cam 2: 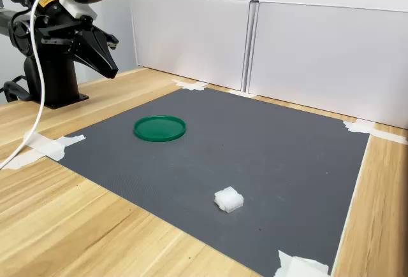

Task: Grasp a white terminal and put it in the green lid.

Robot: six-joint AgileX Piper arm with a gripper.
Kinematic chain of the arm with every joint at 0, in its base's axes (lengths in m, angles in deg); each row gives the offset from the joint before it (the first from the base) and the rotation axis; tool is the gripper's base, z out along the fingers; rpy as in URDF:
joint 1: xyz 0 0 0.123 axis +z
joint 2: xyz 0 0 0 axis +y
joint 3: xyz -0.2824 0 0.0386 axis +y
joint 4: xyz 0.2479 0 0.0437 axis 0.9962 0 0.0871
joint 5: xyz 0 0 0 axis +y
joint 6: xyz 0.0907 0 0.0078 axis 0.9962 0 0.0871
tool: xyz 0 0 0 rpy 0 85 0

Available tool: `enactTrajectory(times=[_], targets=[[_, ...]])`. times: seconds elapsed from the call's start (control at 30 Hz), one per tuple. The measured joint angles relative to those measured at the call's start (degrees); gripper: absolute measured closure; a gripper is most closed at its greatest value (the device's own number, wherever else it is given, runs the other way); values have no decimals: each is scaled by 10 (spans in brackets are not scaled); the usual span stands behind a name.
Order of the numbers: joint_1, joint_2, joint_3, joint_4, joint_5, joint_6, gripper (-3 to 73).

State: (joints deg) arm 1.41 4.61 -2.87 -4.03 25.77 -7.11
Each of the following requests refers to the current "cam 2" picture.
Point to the white plastic terminal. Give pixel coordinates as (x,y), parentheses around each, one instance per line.
(228,199)

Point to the round green lid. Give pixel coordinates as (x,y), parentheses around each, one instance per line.
(159,129)

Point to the white tape piece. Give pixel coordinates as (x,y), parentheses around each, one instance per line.
(191,85)
(48,146)
(240,93)
(360,126)
(22,160)
(299,265)
(75,139)

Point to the dark grey mat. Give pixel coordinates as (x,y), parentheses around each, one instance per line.
(255,149)

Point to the white partition post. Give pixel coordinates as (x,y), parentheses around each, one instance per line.
(251,44)

